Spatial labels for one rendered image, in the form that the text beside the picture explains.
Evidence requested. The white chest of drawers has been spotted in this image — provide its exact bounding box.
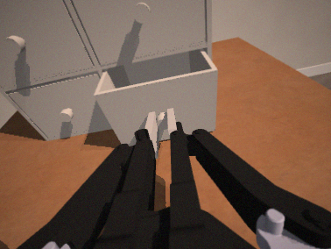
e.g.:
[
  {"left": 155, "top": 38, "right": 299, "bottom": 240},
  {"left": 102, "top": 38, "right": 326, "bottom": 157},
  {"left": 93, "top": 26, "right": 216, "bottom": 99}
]
[{"left": 0, "top": 0, "right": 212, "bottom": 141}]

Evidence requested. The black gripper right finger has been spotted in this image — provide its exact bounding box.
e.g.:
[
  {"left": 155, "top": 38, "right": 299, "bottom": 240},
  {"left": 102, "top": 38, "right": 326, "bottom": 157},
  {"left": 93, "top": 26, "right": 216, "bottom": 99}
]
[{"left": 167, "top": 108, "right": 331, "bottom": 249}]

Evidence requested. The grey drawer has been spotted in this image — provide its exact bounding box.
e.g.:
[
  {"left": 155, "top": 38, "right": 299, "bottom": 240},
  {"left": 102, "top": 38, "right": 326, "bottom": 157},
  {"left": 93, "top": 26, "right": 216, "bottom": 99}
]
[
  {"left": 11, "top": 71, "right": 110, "bottom": 138},
  {"left": 94, "top": 48, "right": 218, "bottom": 146},
  {"left": 0, "top": 0, "right": 95, "bottom": 88},
  {"left": 73, "top": 0, "right": 206, "bottom": 65}
]

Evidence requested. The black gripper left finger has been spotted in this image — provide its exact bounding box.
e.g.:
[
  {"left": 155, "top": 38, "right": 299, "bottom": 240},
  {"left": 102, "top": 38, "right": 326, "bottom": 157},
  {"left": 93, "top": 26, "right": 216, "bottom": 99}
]
[{"left": 16, "top": 111, "right": 159, "bottom": 249}]

